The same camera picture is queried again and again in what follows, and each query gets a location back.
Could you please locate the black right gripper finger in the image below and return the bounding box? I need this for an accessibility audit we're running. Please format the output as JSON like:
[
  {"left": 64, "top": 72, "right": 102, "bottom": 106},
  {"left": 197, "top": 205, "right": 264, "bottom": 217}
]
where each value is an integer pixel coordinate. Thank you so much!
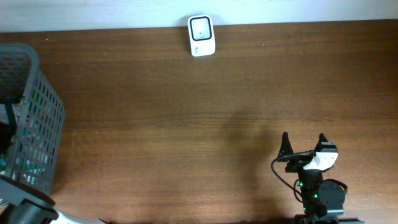
[
  {"left": 314, "top": 133, "right": 330, "bottom": 152},
  {"left": 278, "top": 132, "right": 294, "bottom": 157}
]

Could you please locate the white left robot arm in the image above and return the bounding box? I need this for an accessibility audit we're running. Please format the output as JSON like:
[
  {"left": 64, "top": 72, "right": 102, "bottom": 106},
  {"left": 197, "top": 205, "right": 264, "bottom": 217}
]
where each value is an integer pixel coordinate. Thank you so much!
[{"left": 1, "top": 175, "right": 105, "bottom": 224}]

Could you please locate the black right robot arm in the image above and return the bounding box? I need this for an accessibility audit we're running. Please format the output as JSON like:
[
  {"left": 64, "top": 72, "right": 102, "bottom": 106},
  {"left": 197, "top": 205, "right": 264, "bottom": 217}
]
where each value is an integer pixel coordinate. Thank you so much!
[{"left": 271, "top": 132, "right": 363, "bottom": 224}]

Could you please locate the white barcode scanner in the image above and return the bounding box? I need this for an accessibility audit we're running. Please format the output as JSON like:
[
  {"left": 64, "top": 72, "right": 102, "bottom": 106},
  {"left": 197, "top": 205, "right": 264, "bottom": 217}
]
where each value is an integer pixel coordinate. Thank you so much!
[{"left": 187, "top": 15, "right": 216, "bottom": 57}]

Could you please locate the grey plastic mesh basket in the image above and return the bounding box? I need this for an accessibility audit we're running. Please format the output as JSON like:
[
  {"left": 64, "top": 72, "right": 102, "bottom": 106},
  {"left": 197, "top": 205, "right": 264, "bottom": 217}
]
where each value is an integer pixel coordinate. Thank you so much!
[{"left": 1, "top": 44, "right": 65, "bottom": 195}]

